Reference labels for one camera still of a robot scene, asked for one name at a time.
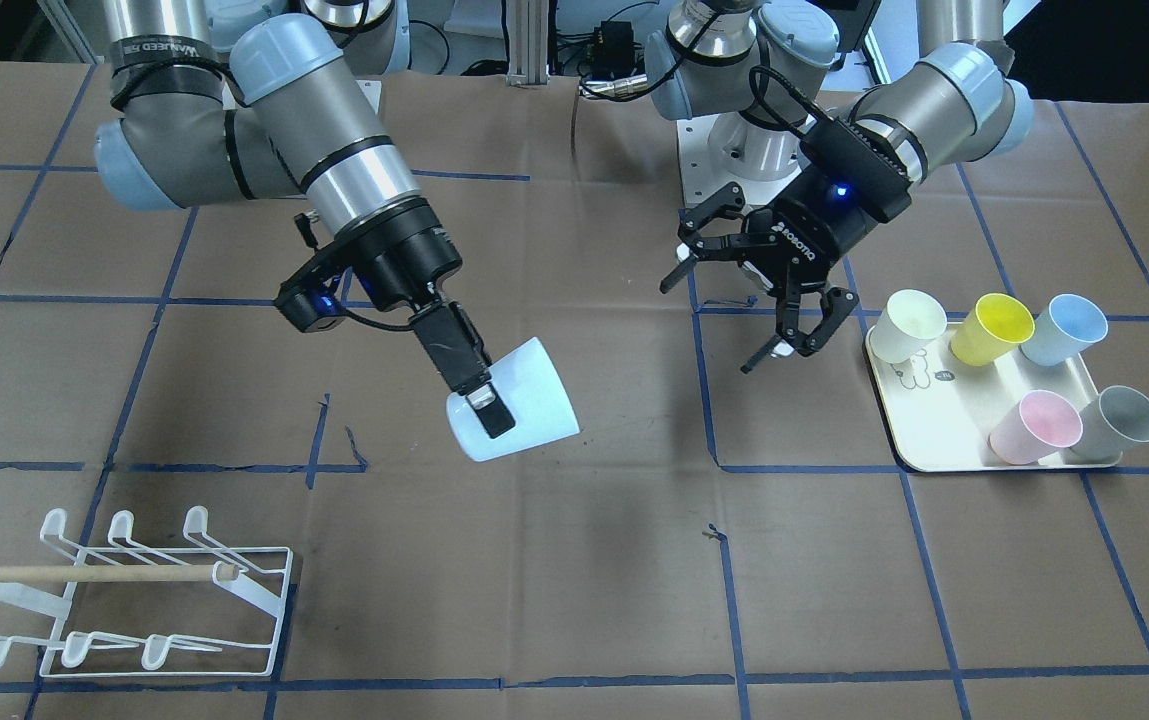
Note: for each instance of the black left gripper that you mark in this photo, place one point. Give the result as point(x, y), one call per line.
point(806, 238)

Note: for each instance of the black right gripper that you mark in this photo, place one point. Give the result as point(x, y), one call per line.
point(401, 256)

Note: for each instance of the light blue plastic cup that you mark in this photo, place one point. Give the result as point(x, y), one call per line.
point(1070, 324)
point(528, 383)

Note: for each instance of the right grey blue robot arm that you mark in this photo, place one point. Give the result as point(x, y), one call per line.
point(283, 117)

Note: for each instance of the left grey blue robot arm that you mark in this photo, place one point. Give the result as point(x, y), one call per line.
point(769, 59)

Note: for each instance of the cream white plastic cup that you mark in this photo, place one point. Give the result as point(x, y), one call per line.
point(911, 320)

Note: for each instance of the yellow plastic cup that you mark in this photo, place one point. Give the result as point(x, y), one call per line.
point(996, 325)

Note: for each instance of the pink plastic cup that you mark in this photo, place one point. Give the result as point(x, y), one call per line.
point(1043, 422)

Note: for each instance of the grey plastic cup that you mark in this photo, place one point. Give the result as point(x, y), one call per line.
point(1113, 422)

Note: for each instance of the cream tray with rabbit drawing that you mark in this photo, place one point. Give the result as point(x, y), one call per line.
point(940, 411)

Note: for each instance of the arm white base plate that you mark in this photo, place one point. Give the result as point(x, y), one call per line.
point(717, 149)

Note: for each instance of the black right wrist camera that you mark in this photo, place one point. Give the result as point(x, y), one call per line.
point(308, 299)

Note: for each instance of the white wire cup rack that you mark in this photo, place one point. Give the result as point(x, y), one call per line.
point(124, 609)

